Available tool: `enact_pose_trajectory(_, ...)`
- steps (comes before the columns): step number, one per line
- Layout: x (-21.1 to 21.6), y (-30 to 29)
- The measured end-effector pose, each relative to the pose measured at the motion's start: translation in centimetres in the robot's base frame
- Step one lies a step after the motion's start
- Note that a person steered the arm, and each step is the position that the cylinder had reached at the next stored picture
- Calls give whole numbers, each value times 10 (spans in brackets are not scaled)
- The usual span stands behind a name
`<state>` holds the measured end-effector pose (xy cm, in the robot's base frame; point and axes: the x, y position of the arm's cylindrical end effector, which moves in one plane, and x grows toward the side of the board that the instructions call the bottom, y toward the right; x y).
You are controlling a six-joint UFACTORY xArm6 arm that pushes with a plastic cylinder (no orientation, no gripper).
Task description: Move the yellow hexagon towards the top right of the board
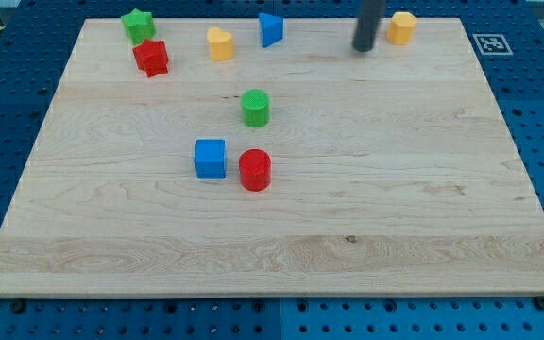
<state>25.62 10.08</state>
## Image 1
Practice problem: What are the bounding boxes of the yellow hexagon block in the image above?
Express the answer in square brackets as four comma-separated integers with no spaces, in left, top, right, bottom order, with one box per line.
[386,11,417,45]

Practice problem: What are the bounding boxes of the light wooden board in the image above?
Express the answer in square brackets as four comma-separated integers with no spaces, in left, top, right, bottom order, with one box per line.
[0,18,544,299]

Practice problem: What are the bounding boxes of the red cylinder block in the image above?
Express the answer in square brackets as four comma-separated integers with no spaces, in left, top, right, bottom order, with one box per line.
[239,149,272,192]

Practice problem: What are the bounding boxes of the blue cube block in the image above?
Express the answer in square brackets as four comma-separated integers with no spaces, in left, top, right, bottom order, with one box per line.
[194,139,227,179]

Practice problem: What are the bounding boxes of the green cylinder block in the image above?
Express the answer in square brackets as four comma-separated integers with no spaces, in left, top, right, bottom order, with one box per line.
[241,89,270,128]

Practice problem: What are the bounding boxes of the yellow heart block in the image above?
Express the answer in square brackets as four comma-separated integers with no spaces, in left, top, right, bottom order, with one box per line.
[206,26,234,61]

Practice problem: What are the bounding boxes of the blue triangle block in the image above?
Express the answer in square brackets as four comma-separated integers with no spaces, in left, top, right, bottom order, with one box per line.
[258,13,284,48]

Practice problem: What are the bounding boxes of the red star block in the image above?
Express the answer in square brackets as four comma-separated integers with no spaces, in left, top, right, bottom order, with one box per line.
[132,39,169,77]

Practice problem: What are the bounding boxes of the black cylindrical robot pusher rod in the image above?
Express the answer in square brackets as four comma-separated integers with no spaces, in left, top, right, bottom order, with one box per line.
[352,0,386,53]

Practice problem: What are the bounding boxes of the green star block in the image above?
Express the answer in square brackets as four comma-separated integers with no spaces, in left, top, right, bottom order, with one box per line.
[121,8,157,45]

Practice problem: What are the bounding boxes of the white fiducial marker tag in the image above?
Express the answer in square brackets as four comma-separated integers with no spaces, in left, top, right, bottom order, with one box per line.
[473,33,513,56]

